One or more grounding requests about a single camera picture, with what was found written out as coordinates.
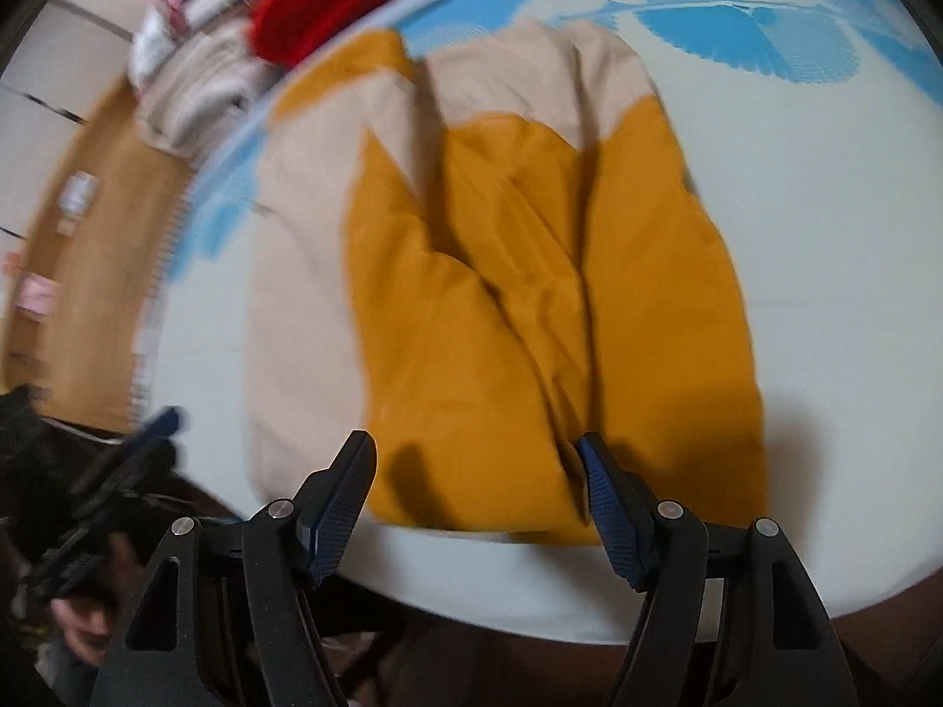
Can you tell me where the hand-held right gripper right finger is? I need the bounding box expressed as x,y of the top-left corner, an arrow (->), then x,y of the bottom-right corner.
575,433 -> 859,707

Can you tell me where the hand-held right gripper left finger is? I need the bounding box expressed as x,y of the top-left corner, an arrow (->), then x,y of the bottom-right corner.
88,429 -> 380,707

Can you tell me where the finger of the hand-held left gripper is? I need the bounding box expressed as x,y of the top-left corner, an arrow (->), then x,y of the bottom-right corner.
121,405 -> 185,452

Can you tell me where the beige and orange hooded jacket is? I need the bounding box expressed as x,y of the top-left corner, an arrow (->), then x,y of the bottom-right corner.
246,18 -> 773,547

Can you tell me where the person's left hand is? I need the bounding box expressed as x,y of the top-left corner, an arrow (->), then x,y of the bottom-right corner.
50,530 -> 152,670

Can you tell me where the pink packet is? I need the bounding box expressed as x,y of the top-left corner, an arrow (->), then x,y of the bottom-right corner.
13,271 -> 61,319

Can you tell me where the blue fan print bed sheet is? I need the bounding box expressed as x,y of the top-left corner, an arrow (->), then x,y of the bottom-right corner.
133,0 -> 943,642

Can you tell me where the white folded blanket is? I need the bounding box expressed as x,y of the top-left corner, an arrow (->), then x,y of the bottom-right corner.
136,18 -> 282,161

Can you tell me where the pink and white cloth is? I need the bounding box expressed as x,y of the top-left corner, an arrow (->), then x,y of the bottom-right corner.
127,0 -> 194,90

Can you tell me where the red folded blanket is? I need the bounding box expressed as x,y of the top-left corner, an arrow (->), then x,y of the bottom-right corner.
249,0 -> 489,69

